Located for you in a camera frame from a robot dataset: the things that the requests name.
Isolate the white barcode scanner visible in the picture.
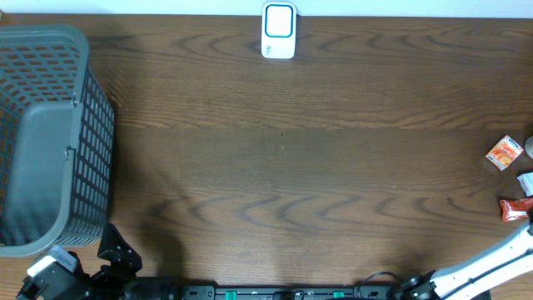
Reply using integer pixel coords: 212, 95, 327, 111
261, 2, 296, 59

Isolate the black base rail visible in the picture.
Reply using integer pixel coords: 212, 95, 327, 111
125, 272, 404, 300

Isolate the orange tissue pack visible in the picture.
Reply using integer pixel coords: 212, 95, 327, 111
485, 135, 524, 171

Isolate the white medicine box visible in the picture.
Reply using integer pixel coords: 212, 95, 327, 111
517, 172, 533, 197

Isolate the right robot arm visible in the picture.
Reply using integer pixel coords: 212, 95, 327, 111
394, 220, 532, 300

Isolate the dark grey plastic basket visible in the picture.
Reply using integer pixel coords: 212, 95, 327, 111
1, 25, 115, 258

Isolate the green lid jar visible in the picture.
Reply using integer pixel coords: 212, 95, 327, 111
524, 136, 533, 158

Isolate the orange snack bar wrapper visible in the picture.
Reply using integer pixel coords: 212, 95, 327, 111
500, 197, 533, 222

